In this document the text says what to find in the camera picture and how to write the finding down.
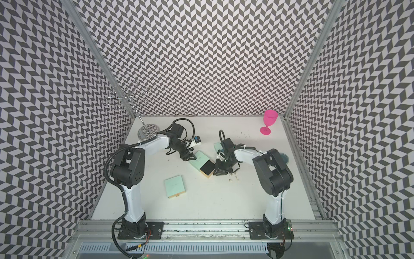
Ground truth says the mint green drawer jewelry box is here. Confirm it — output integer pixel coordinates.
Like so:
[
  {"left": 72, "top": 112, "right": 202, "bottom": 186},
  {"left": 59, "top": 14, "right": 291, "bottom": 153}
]
[{"left": 189, "top": 151, "right": 216, "bottom": 178}]

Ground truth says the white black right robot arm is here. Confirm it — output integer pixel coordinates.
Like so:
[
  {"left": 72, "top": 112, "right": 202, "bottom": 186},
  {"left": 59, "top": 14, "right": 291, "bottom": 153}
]
[{"left": 213, "top": 130, "right": 294, "bottom": 240}]

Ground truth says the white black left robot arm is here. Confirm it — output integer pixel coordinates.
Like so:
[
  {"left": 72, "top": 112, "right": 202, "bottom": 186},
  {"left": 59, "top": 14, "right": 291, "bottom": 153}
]
[{"left": 104, "top": 118, "right": 199, "bottom": 240}]

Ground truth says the small earrings pile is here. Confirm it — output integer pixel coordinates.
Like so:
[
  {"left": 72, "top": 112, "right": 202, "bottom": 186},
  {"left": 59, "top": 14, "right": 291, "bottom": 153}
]
[{"left": 229, "top": 173, "right": 239, "bottom": 182}]

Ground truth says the chrome jewelry tree stand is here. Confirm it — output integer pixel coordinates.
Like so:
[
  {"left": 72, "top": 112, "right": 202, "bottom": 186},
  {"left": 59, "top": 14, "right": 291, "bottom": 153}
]
[{"left": 104, "top": 81, "right": 160, "bottom": 141}]

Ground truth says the teal round cup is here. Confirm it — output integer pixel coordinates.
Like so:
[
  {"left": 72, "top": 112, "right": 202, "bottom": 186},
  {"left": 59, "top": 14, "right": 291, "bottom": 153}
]
[{"left": 280, "top": 153, "right": 290, "bottom": 164}]

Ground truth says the pink plastic wine glass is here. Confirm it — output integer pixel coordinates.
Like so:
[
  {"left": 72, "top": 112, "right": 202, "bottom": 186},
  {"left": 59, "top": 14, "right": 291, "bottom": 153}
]
[{"left": 260, "top": 110, "right": 279, "bottom": 136}]

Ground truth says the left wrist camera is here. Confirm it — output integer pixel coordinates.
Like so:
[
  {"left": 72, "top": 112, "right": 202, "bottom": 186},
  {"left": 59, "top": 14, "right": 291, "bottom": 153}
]
[{"left": 193, "top": 136, "right": 201, "bottom": 145}]

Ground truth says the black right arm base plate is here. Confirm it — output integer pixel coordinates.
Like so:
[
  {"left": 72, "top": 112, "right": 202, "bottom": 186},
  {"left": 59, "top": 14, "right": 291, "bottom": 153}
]
[{"left": 244, "top": 220, "right": 294, "bottom": 241}]

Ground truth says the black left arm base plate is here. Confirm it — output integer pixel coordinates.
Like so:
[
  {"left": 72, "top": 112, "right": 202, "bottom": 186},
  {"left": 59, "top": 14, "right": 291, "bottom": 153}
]
[{"left": 118, "top": 221, "right": 165, "bottom": 240}]

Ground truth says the aluminium front rail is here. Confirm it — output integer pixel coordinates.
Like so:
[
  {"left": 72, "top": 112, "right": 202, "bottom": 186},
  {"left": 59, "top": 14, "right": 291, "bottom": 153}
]
[{"left": 62, "top": 220, "right": 349, "bottom": 259}]

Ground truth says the aluminium corner post left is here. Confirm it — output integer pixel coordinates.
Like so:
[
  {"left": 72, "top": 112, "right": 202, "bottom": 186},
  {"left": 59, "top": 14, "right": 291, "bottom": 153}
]
[{"left": 61, "top": 1, "right": 136, "bottom": 118}]

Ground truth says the aluminium corner post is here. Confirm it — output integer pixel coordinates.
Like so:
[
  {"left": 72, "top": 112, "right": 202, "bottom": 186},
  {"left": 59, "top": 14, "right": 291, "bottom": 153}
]
[
  {"left": 61, "top": 1, "right": 136, "bottom": 118},
  {"left": 284, "top": 0, "right": 346, "bottom": 119}
]

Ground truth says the aluminium corner post right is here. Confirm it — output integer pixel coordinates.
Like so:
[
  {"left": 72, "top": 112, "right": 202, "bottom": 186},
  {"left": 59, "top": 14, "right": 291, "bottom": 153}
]
[{"left": 284, "top": 0, "right": 346, "bottom": 119}]

